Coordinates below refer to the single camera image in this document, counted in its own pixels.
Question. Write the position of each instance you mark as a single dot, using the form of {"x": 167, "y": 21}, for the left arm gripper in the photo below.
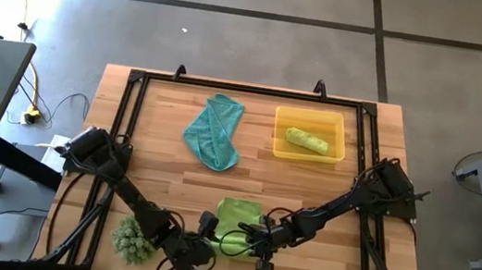
{"x": 190, "y": 252}

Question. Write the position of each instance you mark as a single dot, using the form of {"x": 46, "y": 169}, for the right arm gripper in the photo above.
{"x": 274, "y": 239}

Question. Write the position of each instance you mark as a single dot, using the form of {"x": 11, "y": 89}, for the green microfiber towel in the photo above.
{"x": 308, "y": 140}
{"x": 237, "y": 214}

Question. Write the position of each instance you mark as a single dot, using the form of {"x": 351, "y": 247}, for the teal microfiber towel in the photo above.
{"x": 213, "y": 131}

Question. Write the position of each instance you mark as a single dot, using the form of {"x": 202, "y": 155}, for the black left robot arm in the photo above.
{"x": 139, "y": 201}

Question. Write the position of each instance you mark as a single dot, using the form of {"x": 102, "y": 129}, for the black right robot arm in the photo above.
{"x": 334, "y": 208}

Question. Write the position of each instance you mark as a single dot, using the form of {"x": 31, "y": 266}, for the yellow plastic basket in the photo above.
{"x": 299, "y": 119}

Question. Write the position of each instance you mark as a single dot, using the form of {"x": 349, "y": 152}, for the green artificial plant ball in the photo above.
{"x": 128, "y": 246}

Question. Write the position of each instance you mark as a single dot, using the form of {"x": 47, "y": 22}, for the black table clamp hook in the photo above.
{"x": 180, "y": 67}
{"x": 321, "y": 83}

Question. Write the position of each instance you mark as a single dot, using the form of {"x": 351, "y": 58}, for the black desk leg beam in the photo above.
{"x": 22, "y": 164}

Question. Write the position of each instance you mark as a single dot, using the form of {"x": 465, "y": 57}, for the yellow power plug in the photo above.
{"x": 32, "y": 115}

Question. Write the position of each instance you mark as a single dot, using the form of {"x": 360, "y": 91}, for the small white floor scrap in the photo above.
{"x": 184, "y": 30}

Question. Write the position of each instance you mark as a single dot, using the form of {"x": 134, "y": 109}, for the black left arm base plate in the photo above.
{"x": 87, "y": 171}

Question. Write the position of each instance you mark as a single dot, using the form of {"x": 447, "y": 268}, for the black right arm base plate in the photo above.
{"x": 403, "y": 211}

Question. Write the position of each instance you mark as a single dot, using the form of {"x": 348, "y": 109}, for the black aluminium table frame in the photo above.
{"x": 251, "y": 90}

